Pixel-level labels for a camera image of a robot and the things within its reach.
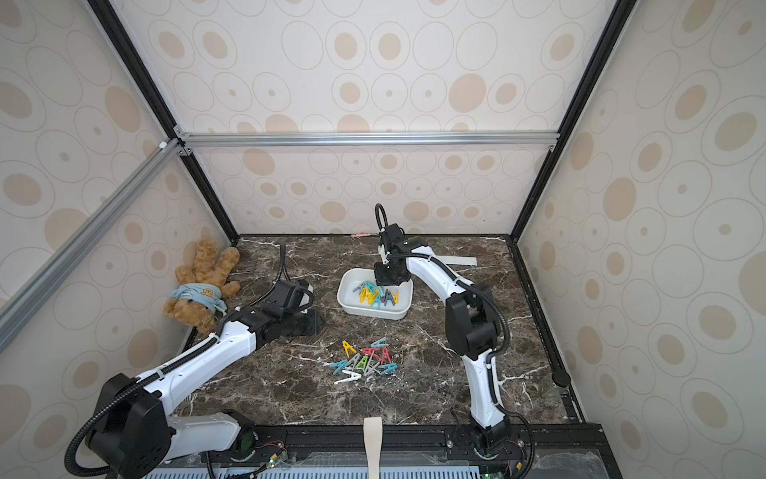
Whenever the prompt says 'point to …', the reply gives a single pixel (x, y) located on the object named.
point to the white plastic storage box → (348, 301)
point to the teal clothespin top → (380, 343)
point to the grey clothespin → (361, 285)
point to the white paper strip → (467, 260)
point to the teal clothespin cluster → (388, 367)
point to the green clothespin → (362, 362)
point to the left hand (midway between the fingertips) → (329, 320)
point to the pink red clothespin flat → (371, 351)
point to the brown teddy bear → (199, 294)
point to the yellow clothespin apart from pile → (364, 293)
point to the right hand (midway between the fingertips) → (393, 278)
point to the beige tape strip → (372, 430)
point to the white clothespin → (355, 376)
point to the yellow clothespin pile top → (347, 347)
